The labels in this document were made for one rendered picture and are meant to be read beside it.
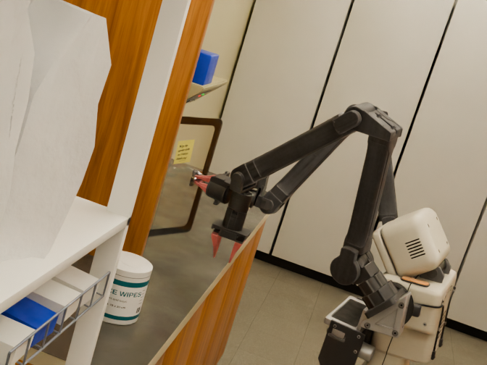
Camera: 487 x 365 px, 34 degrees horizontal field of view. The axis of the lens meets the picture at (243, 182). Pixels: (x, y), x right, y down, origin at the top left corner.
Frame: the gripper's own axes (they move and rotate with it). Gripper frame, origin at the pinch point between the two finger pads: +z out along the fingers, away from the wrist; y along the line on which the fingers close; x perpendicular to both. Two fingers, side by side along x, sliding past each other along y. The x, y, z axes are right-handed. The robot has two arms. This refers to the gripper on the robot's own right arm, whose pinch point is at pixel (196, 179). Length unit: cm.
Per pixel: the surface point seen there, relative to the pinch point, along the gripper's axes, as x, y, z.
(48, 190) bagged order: 136, 27, -6
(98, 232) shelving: 116, 16, -9
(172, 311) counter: 42, -26, -12
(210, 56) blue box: 14.9, 39.8, 3.5
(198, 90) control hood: 17.2, 29.7, 3.7
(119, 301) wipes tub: 62, -20, -2
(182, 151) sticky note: 3.5, 7.8, 6.2
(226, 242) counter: -28.2, -25.9, -11.4
